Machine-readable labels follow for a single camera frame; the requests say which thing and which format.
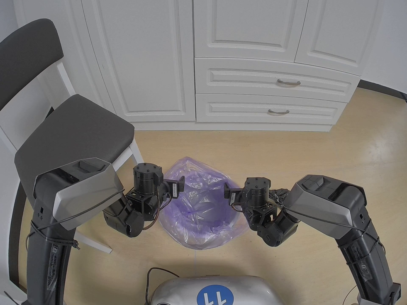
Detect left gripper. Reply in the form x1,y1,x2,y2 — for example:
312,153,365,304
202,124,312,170
163,175,186,200

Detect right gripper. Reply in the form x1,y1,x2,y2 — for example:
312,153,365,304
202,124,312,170
223,182,246,206

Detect purple plastic bag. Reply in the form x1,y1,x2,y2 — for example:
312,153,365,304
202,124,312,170
158,156,250,250

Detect black plastic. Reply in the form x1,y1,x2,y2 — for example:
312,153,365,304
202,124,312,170
269,188,291,209

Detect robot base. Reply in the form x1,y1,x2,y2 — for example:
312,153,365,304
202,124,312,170
152,275,283,305

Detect white chair grey cushions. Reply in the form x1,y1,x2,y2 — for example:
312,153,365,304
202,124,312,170
0,18,140,254

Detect white wardrobe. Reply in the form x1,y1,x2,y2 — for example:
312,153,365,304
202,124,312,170
12,0,382,133

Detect black cable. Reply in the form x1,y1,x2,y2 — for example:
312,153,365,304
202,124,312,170
145,267,180,305

